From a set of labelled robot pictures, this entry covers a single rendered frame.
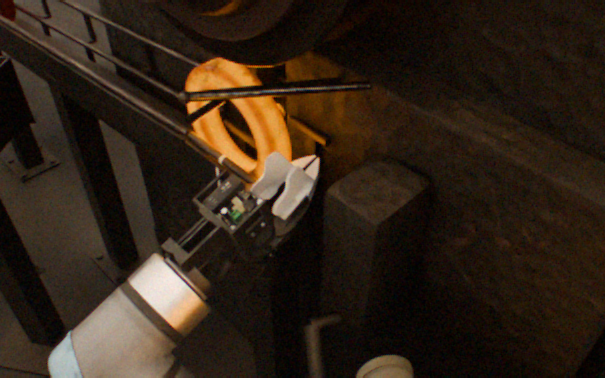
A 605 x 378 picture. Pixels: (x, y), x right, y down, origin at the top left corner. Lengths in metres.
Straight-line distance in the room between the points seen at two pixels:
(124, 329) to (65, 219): 1.21
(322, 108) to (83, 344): 0.38
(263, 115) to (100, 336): 0.30
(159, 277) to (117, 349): 0.08
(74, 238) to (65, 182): 0.25
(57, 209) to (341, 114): 1.28
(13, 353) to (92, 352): 0.94
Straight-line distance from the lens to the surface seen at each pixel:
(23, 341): 1.58
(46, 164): 2.02
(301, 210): 0.69
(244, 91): 0.60
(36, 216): 1.86
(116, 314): 0.64
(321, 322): 0.75
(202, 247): 0.63
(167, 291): 0.63
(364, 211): 0.60
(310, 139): 0.77
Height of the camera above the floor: 1.23
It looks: 44 degrees down
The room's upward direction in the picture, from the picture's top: straight up
